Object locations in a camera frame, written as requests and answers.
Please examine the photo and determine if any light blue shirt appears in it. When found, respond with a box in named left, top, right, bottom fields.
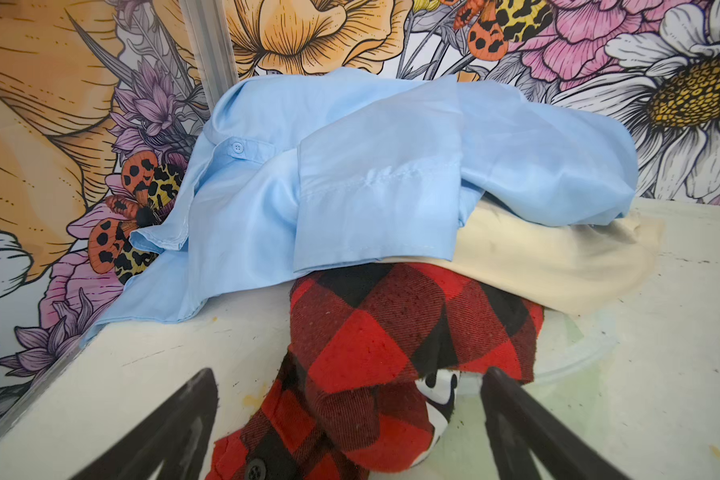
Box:
left=94, top=68, right=638, bottom=330

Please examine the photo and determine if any cream cloth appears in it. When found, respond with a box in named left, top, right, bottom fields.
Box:
left=383, top=197, right=664, bottom=316

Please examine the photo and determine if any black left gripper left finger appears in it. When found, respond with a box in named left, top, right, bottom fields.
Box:
left=74, top=368, right=218, bottom=480

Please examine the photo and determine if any red black plaid shirt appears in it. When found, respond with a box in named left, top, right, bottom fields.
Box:
left=209, top=263, right=544, bottom=479

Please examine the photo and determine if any aluminium corner post left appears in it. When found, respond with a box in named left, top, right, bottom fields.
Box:
left=180, top=0, right=239, bottom=111

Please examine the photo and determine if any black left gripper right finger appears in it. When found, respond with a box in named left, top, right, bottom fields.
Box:
left=480, top=367, right=626, bottom=479

